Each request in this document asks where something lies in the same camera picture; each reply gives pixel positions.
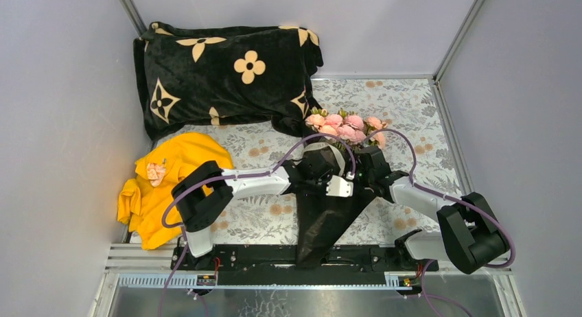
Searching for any cream satin ribbon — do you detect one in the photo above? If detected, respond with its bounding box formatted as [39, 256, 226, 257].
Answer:
[303, 141, 349, 177]

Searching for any floral patterned table cloth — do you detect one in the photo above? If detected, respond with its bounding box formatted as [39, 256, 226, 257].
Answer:
[181, 79, 461, 244]

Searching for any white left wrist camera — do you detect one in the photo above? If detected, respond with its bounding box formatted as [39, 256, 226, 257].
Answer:
[325, 172, 355, 198]

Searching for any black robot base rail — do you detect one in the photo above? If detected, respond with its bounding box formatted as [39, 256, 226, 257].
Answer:
[170, 244, 439, 287]

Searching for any black wrapping paper sheet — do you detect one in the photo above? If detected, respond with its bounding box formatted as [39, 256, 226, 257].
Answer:
[294, 142, 378, 270]

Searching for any small pink fabric flower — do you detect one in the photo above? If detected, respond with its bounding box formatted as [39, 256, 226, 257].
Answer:
[146, 158, 167, 187]

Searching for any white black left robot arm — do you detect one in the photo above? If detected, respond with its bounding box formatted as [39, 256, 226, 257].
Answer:
[171, 145, 356, 270]

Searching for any pink fake flower bunch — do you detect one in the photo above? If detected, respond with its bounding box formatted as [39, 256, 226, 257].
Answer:
[304, 107, 387, 148]

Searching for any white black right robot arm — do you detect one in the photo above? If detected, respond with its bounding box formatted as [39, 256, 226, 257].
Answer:
[356, 146, 510, 274]

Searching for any black blanket with beige flowers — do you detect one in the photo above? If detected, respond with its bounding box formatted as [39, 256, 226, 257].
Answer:
[132, 22, 323, 140]

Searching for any yellow cloth bag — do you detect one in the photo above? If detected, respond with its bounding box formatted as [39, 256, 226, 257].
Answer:
[117, 132, 233, 250]

